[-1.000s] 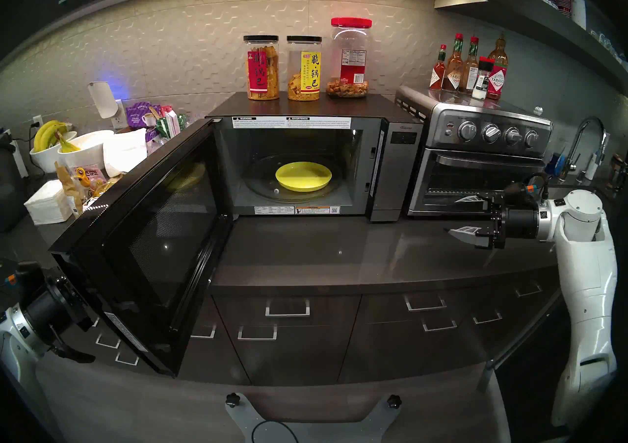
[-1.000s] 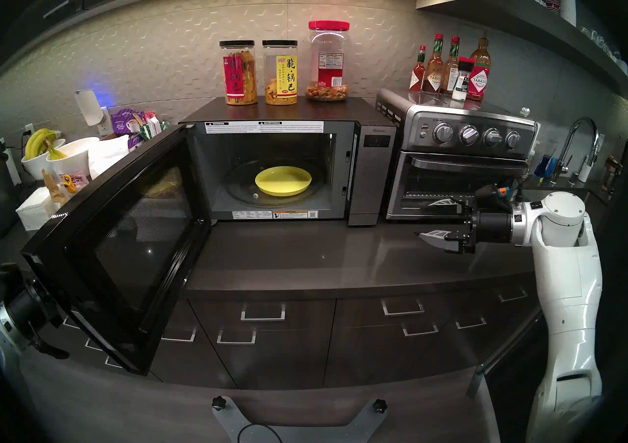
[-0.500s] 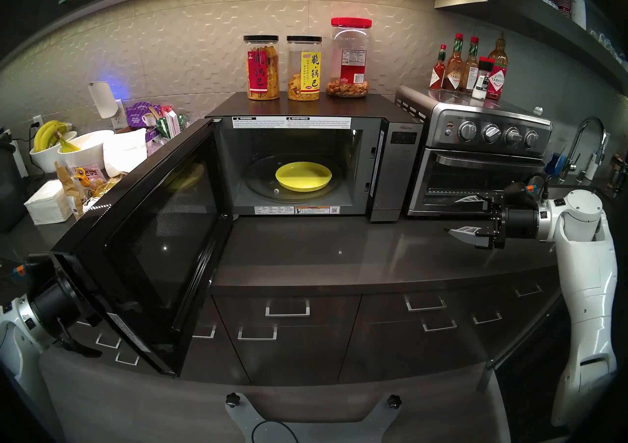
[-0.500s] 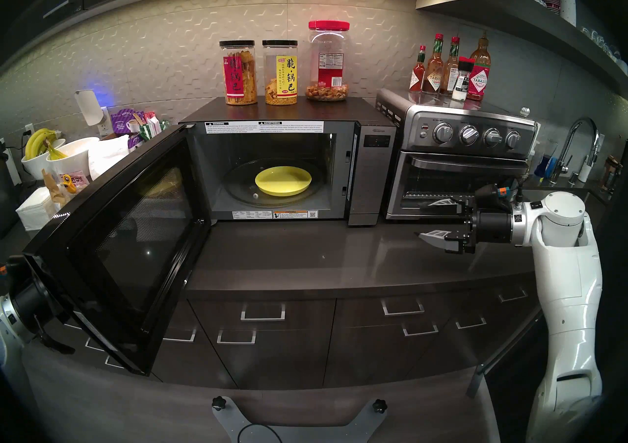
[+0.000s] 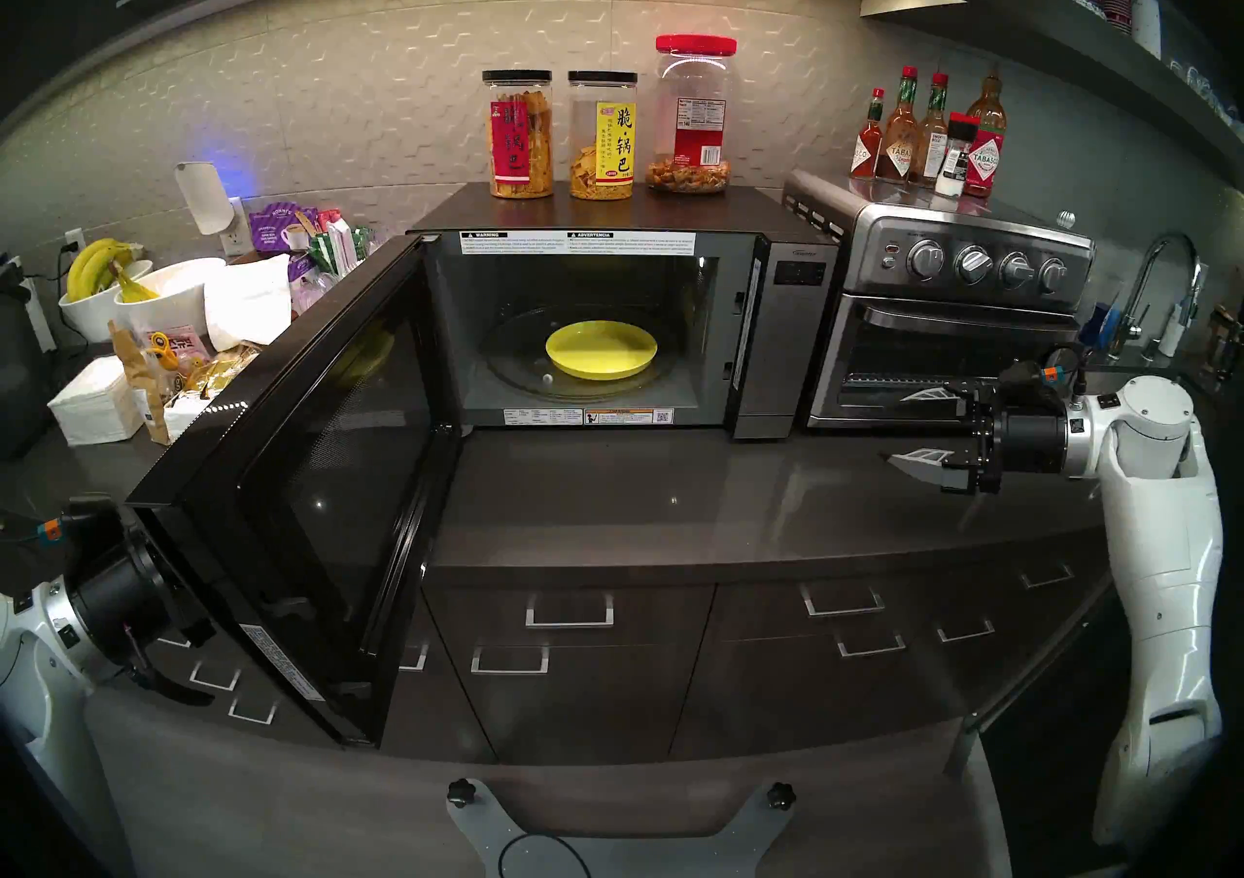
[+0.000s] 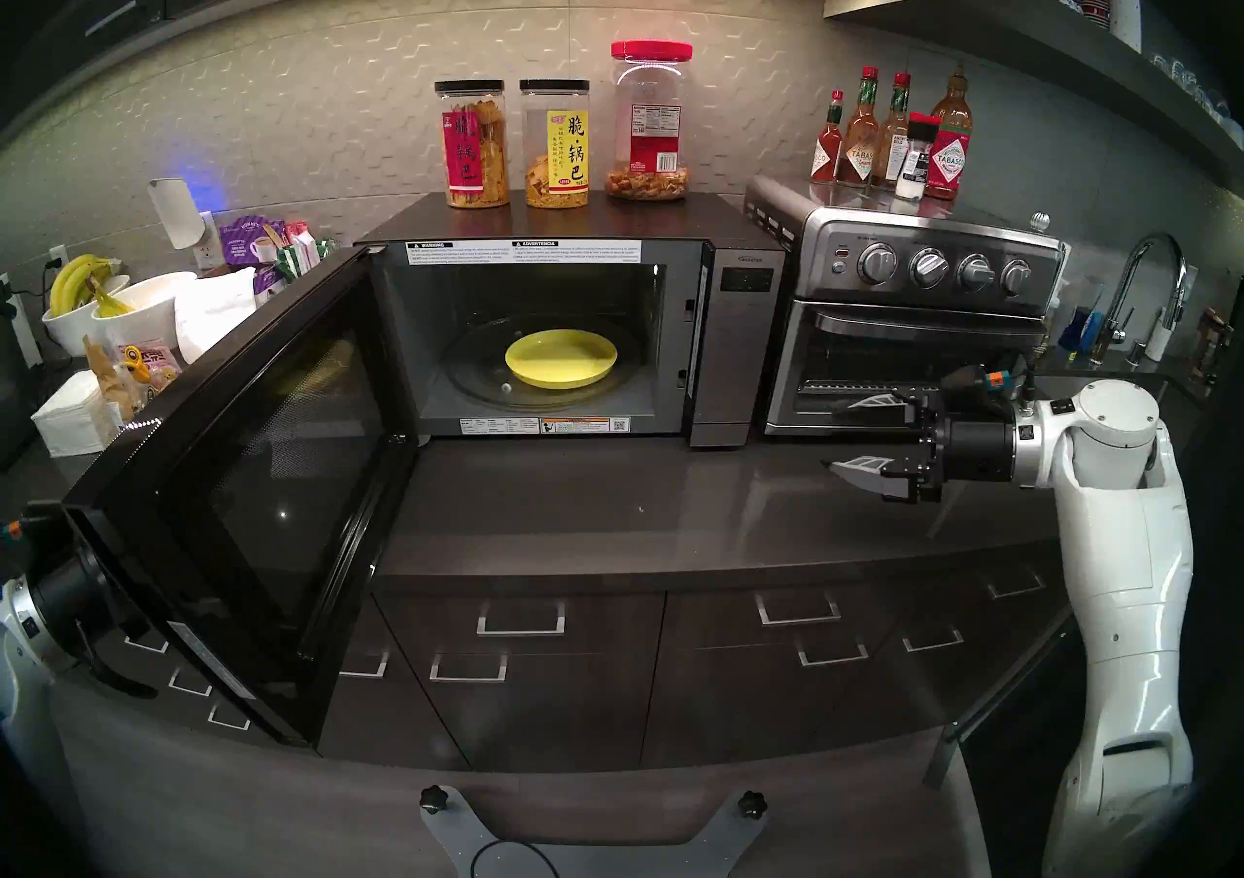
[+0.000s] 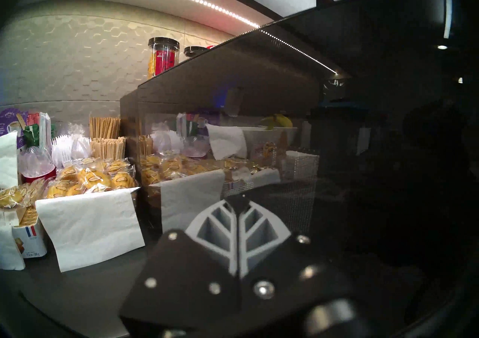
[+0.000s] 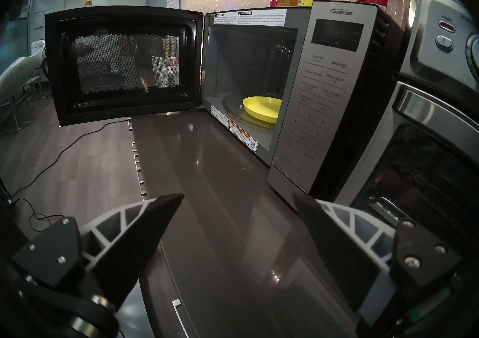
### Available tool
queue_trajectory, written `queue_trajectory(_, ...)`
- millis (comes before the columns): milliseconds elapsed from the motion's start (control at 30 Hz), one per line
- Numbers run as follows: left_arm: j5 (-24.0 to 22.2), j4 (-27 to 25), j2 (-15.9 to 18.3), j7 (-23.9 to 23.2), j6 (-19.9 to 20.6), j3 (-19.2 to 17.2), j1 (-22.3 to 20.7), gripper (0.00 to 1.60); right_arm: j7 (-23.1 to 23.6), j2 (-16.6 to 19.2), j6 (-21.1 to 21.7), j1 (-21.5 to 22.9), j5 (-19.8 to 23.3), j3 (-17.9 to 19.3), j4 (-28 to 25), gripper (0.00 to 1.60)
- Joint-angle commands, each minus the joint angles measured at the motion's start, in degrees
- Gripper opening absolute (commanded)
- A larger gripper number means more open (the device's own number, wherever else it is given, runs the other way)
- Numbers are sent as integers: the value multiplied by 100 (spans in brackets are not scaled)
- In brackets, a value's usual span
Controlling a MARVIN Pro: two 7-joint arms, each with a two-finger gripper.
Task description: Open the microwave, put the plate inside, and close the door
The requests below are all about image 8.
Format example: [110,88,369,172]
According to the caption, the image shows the stainless steel toaster oven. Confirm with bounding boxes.
[333,0,479,296]

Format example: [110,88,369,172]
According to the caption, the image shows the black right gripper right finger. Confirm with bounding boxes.
[293,191,463,326]

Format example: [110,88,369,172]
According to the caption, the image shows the yellow plate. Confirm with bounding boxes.
[242,96,283,124]

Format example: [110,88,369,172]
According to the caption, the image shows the dark lower drawer cabinets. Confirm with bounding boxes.
[127,117,199,338]

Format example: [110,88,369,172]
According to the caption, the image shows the glass microwave turntable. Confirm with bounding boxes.
[223,93,282,131]

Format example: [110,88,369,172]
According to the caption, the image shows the black steel Panasonic microwave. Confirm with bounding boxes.
[202,1,405,210]

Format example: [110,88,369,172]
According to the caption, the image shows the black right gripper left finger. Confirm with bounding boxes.
[10,193,184,311]

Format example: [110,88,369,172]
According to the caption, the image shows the black floor cable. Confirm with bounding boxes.
[9,118,129,234]

